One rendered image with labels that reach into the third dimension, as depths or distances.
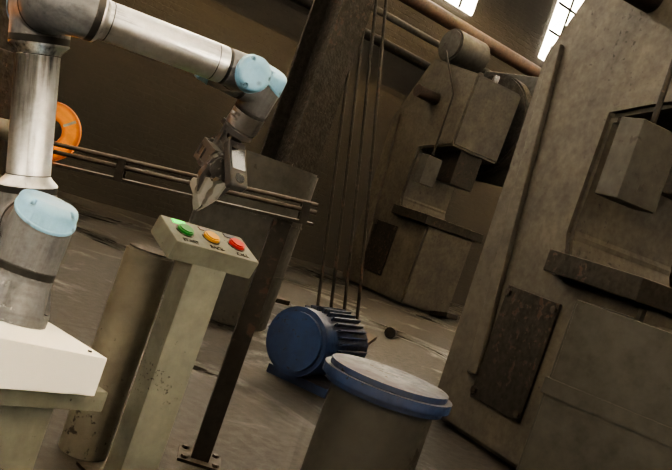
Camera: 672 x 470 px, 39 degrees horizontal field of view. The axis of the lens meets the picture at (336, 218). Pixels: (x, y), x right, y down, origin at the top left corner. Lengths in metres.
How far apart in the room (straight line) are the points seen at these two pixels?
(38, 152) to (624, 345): 1.81
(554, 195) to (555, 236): 0.19
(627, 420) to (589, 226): 1.27
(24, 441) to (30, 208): 0.43
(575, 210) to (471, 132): 6.07
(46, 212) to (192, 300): 0.54
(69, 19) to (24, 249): 0.42
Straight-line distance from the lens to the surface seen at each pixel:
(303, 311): 3.93
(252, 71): 1.91
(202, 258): 2.20
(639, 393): 2.98
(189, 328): 2.25
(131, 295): 2.33
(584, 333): 3.02
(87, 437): 2.41
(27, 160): 1.95
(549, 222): 4.10
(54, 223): 1.81
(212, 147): 2.14
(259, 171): 4.89
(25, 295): 1.82
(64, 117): 2.59
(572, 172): 4.09
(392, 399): 2.17
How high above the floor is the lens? 0.77
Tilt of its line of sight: 1 degrees down
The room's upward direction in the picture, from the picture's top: 19 degrees clockwise
